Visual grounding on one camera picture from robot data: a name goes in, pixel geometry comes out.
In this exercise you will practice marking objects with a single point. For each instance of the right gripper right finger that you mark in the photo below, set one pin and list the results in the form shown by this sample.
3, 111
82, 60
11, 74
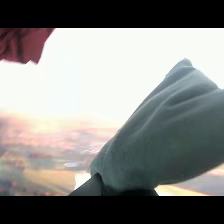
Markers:
133, 193

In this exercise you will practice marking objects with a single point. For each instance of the red garment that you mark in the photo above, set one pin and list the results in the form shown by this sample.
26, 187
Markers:
25, 43

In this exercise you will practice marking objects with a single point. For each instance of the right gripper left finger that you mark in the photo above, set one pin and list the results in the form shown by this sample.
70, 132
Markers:
88, 187

